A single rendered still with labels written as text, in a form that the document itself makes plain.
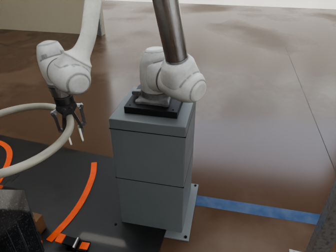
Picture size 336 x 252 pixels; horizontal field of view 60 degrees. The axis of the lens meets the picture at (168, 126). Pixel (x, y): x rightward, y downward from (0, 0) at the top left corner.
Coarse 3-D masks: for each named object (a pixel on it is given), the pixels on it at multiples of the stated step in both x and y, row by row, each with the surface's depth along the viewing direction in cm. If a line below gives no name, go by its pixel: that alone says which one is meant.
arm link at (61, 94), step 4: (48, 88) 112; (52, 88) 110; (56, 88) 110; (52, 92) 112; (56, 92) 111; (60, 92) 111; (64, 92) 112; (52, 96) 113; (56, 96) 112; (60, 96) 112; (64, 96) 113
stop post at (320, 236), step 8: (328, 200) 137; (328, 208) 135; (320, 216) 145; (328, 216) 135; (320, 224) 143; (328, 224) 138; (320, 232) 142; (328, 232) 140; (312, 240) 151; (320, 240) 144; (328, 240) 143; (312, 248) 149; (320, 248) 147; (328, 248) 145
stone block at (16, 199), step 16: (0, 192) 120; (16, 192) 129; (0, 208) 115; (16, 208) 123; (0, 224) 114; (16, 224) 122; (32, 224) 132; (0, 240) 115; (16, 240) 124; (32, 240) 134
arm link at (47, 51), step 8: (48, 40) 105; (40, 48) 102; (48, 48) 102; (56, 48) 104; (40, 56) 103; (48, 56) 103; (56, 56) 103; (40, 64) 104; (48, 64) 101; (48, 80) 107
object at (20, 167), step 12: (12, 108) 131; (24, 108) 132; (36, 108) 132; (48, 108) 130; (72, 120) 117; (60, 144) 105; (36, 156) 99; (48, 156) 102; (12, 168) 95; (24, 168) 97
